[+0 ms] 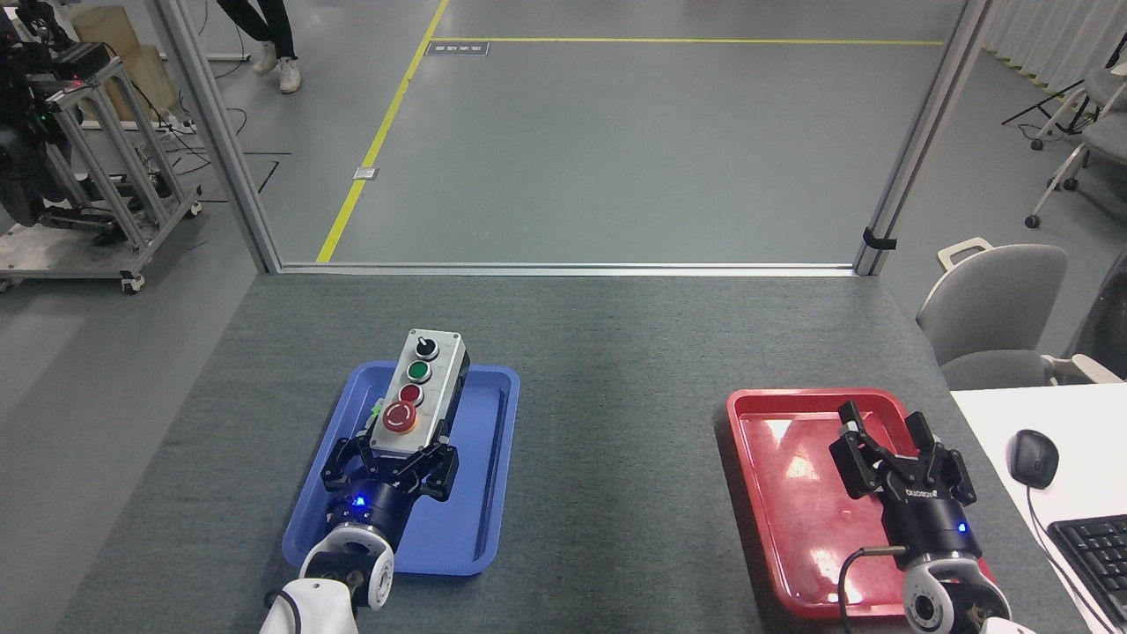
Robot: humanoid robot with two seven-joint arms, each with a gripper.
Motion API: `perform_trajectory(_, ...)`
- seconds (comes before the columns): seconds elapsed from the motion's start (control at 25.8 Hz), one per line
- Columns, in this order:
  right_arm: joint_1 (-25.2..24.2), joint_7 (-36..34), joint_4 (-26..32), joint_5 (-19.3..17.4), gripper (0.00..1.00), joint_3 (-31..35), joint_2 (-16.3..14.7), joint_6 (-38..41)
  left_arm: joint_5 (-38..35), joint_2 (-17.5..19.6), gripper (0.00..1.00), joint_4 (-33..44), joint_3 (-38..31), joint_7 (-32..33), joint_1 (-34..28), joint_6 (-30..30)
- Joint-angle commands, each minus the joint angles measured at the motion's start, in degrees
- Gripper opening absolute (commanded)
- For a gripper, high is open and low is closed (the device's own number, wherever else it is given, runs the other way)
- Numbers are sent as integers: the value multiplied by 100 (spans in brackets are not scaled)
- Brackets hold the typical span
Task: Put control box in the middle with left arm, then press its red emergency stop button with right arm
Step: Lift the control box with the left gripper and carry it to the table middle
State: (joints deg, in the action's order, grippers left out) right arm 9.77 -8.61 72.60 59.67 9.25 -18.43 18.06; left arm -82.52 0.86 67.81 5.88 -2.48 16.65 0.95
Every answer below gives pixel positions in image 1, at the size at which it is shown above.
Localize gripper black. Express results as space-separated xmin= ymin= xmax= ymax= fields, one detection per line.
xmin=320 ymin=435 xmax=460 ymax=548
xmin=829 ymin=401 xmax=983 ymax=570

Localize grey control box with buttons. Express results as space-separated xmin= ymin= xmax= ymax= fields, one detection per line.
xmin=368 ymin=329 xmax=471 ymax=455

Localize cardboard box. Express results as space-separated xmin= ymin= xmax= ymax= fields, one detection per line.
xmin=69 ymin=7 xmax=182 ymax=124

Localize blue plastic tray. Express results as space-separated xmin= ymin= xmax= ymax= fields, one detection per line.
xmin=282 ymin=361 xmax=521 ymax=578

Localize white desk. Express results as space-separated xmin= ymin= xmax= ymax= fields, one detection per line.
xmin=949 ymin=381 xmax=1127 ymax=634

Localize red plastic tray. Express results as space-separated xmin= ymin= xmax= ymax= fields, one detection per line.
xmin=726 ymin=387 xmax=1000 ymax=620

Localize black computer mouse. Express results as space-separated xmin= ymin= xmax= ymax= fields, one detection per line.
xmin=1007 ymin=429 xmax=1060 ymax=490

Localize black keyboard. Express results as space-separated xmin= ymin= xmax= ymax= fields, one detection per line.
xmin=1046 ymin=515 xmax=1127 ymax=630

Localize black mesh chair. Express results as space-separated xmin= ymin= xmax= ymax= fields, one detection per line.
xmin=1064 ymin=271 xmax=1127 ymax=384

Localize grey swivel chair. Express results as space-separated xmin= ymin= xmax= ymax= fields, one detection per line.
xmin=1030 ymin=66 xmax=1127 ymax=152
xmin=1025 ymin=114 xmax=1127 ymax=230

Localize black stand leg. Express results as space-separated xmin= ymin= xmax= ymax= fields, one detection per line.
xmin=1001 ymin=77 xmax=1089 ymax=129

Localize person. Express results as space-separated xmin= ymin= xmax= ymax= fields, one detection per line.
xmin=215 ymin=0 xmax=303 ymax=95

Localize white curtain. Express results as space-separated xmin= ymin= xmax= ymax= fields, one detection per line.
xmin=981 ymin=0 xmax=1127 ymax=100

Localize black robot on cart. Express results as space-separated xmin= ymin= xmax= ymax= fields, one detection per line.
xmin=0 ymin=0 xmax=115 ymax=232

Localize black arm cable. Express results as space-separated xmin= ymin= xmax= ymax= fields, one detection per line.
xmin=836 ymin=544 xmax=909 ymax=634
xmin=263 ymin=588 xmax=302 ymax=634

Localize black mouse cable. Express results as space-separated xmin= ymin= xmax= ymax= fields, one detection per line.
xmin=1026 ymin=486 xmax=1127 ymax=631

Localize grey chair with white frame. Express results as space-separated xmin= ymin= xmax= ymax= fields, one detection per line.
xmin=916 ymin=237 xmax=1124 ymax=391

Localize silver horizontal rail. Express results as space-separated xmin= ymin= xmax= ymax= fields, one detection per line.
xmin=264 ymin=261 xmax=868 ymax=279

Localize silver aluminium post with clip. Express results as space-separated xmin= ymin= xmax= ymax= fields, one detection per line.
xmin=853 ymin=0 xmax=993 ymax=277

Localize black floor cables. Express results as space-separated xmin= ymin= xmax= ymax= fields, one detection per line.
xmin=158 ymin=53 xmax=293 ymax=196

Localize aluminium frame cart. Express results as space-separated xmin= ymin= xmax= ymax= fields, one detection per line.
xmin=0 ymin=57 xmax=203 ymax=296

